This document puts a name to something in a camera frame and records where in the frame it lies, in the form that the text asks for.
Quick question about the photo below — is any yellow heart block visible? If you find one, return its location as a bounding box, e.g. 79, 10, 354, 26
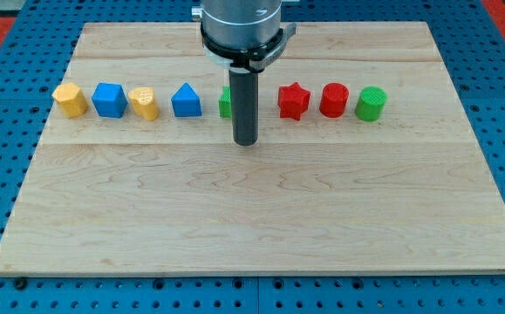
128, 86, 159, 121

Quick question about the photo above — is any blue cube block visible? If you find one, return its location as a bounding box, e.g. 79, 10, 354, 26
92, 82, 127, 119

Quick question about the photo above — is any green cylinder block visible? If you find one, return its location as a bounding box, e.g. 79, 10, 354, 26
355, 85, 387, 121

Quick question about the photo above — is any yellow hexagon block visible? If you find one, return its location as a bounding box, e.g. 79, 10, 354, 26
51, 82, 88, 118

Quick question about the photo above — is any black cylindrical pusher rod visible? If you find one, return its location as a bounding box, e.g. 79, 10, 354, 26
229, 70, 258, 146

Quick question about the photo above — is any light wooden board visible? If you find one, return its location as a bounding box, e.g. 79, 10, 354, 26
0, 22, 505, 277

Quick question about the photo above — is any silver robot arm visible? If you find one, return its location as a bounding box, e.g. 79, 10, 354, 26
191, 0, 297, 73

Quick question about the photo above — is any green block behind rod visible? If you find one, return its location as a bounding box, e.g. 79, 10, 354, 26
218, 85, 232, 119

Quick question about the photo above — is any blue triangle block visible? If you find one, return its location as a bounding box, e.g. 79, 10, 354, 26
171, 83, 201, 117

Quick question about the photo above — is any red cylinder block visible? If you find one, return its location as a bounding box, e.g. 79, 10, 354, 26
319, 82, 349, 118

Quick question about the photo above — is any red star block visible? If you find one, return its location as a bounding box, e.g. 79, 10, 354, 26
277, 82, 311, 120

